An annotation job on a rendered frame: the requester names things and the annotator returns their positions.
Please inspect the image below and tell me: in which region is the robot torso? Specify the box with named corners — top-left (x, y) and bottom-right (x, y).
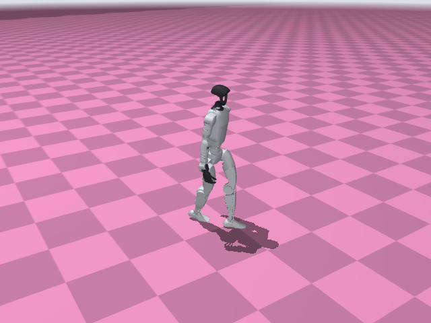
top-left (207, 106), bottom-right (229, 165)

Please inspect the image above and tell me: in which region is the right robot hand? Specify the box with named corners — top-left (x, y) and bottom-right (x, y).
top-left (201, 164), bottom-right (216, 184)

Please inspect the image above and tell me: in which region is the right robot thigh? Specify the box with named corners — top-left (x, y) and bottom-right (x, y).
top-left (197, 158), bottom-right (216, 197)

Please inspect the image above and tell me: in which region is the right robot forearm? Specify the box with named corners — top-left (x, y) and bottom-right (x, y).
top-left (200, 140), bottom-right (209, 170)

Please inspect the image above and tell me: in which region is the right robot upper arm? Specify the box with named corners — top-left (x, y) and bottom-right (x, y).
top-left (201, 113), bottom-right (217, 148)

